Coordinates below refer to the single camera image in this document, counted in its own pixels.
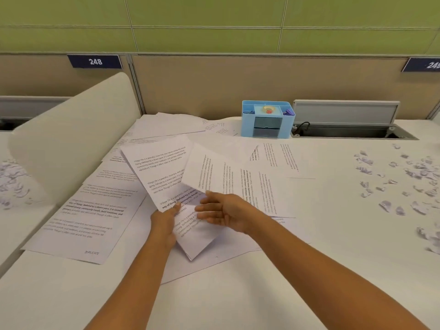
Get person's left hand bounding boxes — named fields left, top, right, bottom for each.
left=150, top=202, right=182, bottom=250

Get person's right hand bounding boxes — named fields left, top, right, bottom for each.
left=194, top=191, right=262, bottom=236

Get printed sheets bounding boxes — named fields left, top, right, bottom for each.
left=181, top=142, right=296, bottom=219

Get gathered printed sheet bundle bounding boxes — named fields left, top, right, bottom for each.
left=120, top=135, right=224, bottom=262

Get pile of printed papers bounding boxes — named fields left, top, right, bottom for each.
left=21, top=112, right=317, bottom=285

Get blue desk organizer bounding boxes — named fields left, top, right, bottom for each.
left=241, top=100, right=296, bottom=138

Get heap of paper scraps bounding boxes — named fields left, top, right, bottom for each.
left=0, top=159, right=33, bottom=210
left=354, top=143, right=440, bottom=255

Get person's left forearm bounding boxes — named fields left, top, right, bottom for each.
left=84, top=236, right=178, bottom=330

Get person's right forearm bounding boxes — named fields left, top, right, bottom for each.
left=246, top=211, right=430, bottom=330

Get white desk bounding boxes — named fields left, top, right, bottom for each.
left=0, top=115, right=440, bottom=330
left=0, top=130, right=57, bottom=272

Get beige partition panel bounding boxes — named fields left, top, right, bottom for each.
left=132, top=55, right=440, bottom=121
left=0, top=54, right=133, bottom=97

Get blue number sign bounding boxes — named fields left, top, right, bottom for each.
left=67, top=55, right=123, bottom=69
left=402, top=57, right=440, bottom=72

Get grey partition post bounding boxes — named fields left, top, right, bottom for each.
left=424, top=99, right=440, bottom=121
left=126, top=54, right=146, bottom=116

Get grey cable tray lid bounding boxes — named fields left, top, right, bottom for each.
left=291, top=99, right=419, bottom=140

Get left desk cable tray lid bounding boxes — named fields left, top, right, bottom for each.
left=0, top=96, right=71, bottom=131

